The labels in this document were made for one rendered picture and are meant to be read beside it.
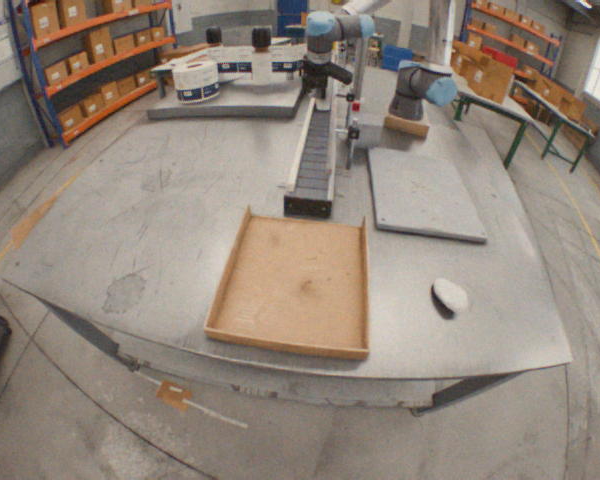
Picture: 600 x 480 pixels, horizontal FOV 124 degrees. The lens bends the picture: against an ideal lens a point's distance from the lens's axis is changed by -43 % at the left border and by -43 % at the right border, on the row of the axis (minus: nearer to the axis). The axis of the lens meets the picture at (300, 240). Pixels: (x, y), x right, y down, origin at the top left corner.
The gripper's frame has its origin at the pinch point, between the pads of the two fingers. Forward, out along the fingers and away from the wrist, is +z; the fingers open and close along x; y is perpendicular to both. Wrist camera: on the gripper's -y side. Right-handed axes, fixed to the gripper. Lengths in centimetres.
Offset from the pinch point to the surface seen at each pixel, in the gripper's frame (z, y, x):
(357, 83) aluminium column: 19.0, -14.0, -29.6
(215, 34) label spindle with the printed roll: 5, 58, -50
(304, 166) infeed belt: -14.2, 2.7, 35.7
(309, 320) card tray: -29, -3, 71
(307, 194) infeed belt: -19.8, 0.7, 45.4
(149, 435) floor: 26, 60, 143
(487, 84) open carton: 70, -137, -117
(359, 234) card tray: -19, -12, 53
